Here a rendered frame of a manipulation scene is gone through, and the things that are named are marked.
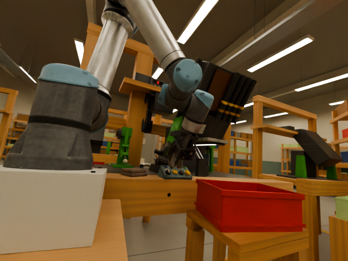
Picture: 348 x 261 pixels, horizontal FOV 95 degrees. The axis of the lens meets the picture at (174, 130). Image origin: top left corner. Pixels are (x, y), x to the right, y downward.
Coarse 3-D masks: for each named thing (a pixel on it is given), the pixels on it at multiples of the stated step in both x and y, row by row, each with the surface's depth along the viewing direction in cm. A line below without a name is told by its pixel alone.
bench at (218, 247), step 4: (216, 240) 157; (216, 244) 157; (220, 244) 154; (224, 244) 156; (216, 248) 156; (220, 248) 154; (224, 248) 156; (216, 252) 155; (220, 252) 153; (224, 252) 155; (212, 256) 159; (216, 256) 154; (220, 256) 153; (224, 256) 155; (212, 260) 158; (216, 260) 154; (220, 260) 152; (224, 260) 154; (272, 260) 110; (276, 260) 108; (280, 260) 106
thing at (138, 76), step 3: (138, 72) 127; (135, 75) 126; (138, 75) 126; (141, 75) 127; (144, 75) 129; (135, 78) 125; (138, 78) 126; (141, 78) 127; (144, 78) 128; (147, 78) 129; (141, 81) 127; (144, 81) 128; (147, 81) 129
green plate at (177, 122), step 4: (176, 120) 110; (180, 120) 104; (172, 124) 113; (176, 124) 107; (180, 124) 104; (172, 128) 110; (176, 128) 104; (180, 128) 105; (168, 136) 110; (168, 140) 107
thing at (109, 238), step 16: (112, 208) 43; (112, 224) 34; (96, 240) 28; (112, 240) 28; (0, 256) 22; (16, 256) 22; (32, 256) 22; (48, 256) 22; (64, 256) 23; (80, 256) 23; (96, 256) 23; (112, 256) 24
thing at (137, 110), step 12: (96, 36) 122; (84, 48) 117; (84, 60) 116; (144, 60) 137; (144, 72) 136; (132, 96) 129; (144, 96) 134; (132, 108) 128; (144, 108) 133; (132, 120) 128; (144, 120) 132; (132, 132) 127; (228, 132) 173; (132, 144) 126; (228, 144) 172; (132, 156) 125; (228, 156) 170; (228, 168) 168
